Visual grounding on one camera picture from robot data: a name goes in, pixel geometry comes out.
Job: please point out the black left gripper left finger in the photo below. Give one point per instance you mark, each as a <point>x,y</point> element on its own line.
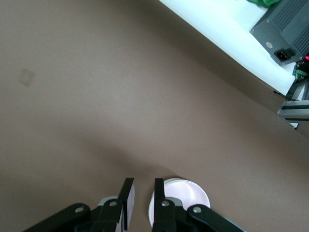
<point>108,217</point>

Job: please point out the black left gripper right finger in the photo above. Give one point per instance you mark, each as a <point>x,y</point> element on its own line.
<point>169,217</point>

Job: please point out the pink bowl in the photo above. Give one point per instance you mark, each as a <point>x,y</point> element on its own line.
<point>188,193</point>

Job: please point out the brown table cover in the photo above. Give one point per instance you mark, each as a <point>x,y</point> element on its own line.
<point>96,96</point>

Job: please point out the green terminal connector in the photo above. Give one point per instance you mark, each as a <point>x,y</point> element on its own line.
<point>300,73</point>

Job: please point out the grey ribbed power supply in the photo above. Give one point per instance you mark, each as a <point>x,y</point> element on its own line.
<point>285,24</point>

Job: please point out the green object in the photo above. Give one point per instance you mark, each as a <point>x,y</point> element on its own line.
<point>268,2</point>

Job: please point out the aluminium frame profile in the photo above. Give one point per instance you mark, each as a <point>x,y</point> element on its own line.
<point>297,108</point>

